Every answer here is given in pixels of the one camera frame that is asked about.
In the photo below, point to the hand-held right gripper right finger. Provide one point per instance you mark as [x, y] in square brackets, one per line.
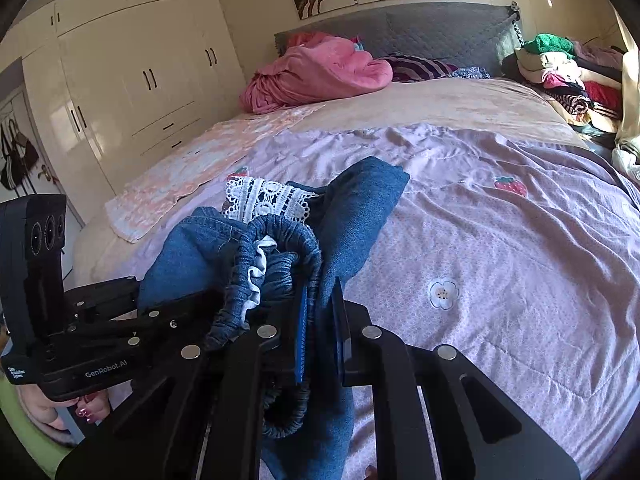
[340, 345]

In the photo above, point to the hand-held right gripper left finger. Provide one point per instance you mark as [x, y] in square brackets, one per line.
[301, 340]

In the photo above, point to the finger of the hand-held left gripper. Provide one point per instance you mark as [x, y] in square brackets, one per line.
[105, 295]
[150, 327]

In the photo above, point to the blue lace-trimmed pants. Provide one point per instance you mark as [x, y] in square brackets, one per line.
[360, 210]

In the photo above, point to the person's left forearm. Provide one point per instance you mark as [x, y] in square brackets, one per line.
[30, 452]

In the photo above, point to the person's left hand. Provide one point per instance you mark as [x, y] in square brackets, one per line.
[55, 412]

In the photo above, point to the hanging dark handbag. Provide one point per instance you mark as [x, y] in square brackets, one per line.
[26, 152]
[7, 170]

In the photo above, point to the white door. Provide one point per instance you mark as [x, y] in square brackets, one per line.
[62, 160]

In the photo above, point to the purple printed quilt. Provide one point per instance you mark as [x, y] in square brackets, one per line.
[500, 270]

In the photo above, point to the cream wardrobe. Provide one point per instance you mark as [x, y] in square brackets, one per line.
[150, 60]

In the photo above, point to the pink fleece blanket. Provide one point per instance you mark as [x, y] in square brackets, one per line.
[310, 75]

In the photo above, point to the purple striped cloth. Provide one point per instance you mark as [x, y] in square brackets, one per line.
[420, 67]

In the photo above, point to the blue patterned cloth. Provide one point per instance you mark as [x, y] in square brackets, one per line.
[470, 73]

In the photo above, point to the grey quilted headboard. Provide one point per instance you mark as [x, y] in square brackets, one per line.
[425, 35]

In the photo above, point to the pile of folded clothes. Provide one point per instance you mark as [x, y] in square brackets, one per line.
[565, 80]

